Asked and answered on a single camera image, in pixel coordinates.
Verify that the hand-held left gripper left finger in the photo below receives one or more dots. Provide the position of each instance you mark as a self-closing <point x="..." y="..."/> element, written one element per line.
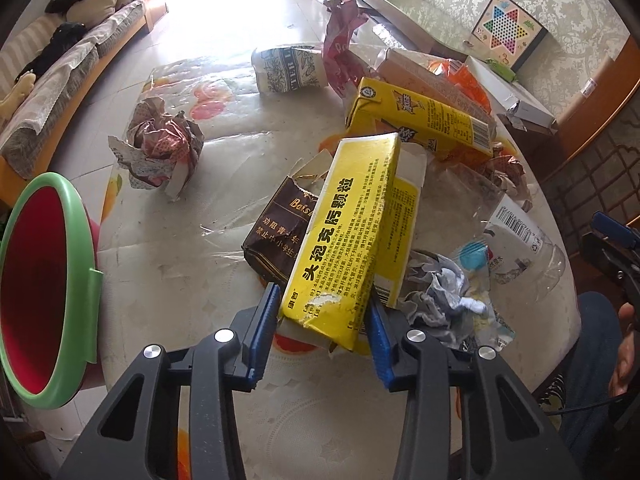
<point x="262" y="330"/>

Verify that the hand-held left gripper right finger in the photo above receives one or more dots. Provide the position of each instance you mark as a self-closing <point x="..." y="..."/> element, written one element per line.
<point x="380" y="345"/>

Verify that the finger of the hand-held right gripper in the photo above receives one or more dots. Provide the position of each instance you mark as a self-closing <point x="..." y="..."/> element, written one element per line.
<point x="610" y="225"/>

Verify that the white paper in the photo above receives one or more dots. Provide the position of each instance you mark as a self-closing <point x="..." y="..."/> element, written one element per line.
<point x="435" y="305"/>

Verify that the yellow medicine box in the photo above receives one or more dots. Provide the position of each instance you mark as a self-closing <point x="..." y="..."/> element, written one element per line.
<point x="350" y="220"/>

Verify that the red bin with green rim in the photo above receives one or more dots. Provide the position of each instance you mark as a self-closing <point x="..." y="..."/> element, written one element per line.
<point x="40" y="280"/>

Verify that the person's right hand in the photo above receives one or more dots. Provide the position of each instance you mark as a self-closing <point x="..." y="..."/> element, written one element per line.
<point x="625" y="355"/>

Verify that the clear plastic bottle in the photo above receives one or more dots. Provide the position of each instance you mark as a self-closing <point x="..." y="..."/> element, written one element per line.
<point x="520" y="245"/>

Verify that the brown cigarette pack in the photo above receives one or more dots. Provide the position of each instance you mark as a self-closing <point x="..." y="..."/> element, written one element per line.
<point x="280" y="230"/>

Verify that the orange print tablecloth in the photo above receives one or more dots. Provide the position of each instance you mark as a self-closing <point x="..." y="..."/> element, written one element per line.
<point x="175" y="260"/>

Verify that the brown crumpled wrapper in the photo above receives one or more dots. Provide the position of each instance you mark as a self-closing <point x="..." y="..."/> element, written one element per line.
<point x="505" y="170"/>

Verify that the blue snack wrapper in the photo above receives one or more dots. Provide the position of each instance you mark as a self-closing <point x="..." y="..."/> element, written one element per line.
<point x="475" y="257"/>

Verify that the blue jeans leg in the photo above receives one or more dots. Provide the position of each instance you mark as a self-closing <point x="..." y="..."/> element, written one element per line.
<point x="590" y="360"/>

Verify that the long white box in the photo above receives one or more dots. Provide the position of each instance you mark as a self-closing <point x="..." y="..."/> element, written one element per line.
<point x="530" y="105"/>

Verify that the orange plastic bag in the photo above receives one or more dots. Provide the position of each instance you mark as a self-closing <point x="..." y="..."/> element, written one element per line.
<point x="467" y="82"/>

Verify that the crumpled red patterned paper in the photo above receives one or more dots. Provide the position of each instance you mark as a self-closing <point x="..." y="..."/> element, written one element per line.
<point x="160" y="150"/>

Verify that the yellow drink carton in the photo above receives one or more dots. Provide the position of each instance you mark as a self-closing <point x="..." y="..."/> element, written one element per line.
<point x="425" y="115"/>

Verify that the checkers game board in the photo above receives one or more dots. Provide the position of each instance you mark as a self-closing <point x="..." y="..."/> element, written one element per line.
<point x="507" y="30"/>

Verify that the beige cardboard box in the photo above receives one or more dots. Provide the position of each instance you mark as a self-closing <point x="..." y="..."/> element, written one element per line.
<point x="415" y="77"/>

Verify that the white printed paper cup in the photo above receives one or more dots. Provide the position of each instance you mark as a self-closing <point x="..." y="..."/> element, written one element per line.
<point x="290" y="67"/>

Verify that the marble top low cabinet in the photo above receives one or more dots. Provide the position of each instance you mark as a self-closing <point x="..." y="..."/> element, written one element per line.
<point x="425" y="15"/>

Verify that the pink crumpled wrapper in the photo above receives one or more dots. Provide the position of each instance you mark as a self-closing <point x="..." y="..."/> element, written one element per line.
<point x="340" y="55"/>

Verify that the striped sofa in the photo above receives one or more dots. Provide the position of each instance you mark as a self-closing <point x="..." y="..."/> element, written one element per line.
<point x="65" y="85"/>

